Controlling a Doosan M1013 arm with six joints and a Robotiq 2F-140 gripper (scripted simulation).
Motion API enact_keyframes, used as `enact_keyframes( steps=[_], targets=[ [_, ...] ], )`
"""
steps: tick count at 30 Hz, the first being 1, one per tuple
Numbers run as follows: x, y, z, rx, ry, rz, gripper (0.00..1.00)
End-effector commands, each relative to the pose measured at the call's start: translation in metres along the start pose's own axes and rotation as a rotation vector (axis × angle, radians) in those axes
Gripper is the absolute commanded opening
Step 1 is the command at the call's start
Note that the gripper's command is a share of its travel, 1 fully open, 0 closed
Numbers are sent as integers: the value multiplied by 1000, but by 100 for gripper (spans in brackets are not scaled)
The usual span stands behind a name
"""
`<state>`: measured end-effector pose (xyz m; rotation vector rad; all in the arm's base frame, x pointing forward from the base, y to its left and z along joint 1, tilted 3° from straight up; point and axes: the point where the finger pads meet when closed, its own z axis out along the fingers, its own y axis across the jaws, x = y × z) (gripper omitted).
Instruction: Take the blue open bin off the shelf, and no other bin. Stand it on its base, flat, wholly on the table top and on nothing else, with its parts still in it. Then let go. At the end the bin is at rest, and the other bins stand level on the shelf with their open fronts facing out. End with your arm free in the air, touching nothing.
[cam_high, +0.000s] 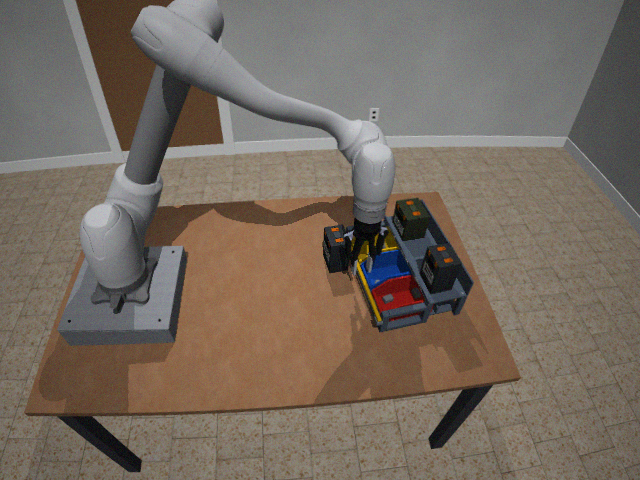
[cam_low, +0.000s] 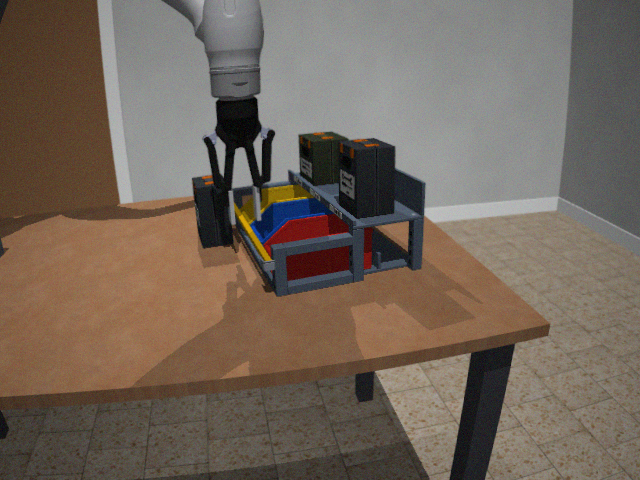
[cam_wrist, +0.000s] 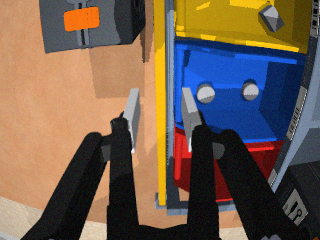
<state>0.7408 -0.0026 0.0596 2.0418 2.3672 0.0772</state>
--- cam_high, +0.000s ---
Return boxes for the yellow bar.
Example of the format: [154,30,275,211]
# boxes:
[357,262,382,322]

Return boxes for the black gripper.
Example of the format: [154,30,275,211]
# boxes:
[343,218,389,275]

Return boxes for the grey metal bin shelf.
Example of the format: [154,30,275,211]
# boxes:
[356,199,474,332]

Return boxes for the yellow open bin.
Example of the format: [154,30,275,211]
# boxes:
[352,226,399,266]

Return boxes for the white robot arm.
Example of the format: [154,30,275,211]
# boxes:
[80,0,395,313]

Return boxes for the red open bin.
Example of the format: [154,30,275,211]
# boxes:
[372,275,425,321]

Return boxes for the blue bin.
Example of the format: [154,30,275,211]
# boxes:
[361,249,413,294]

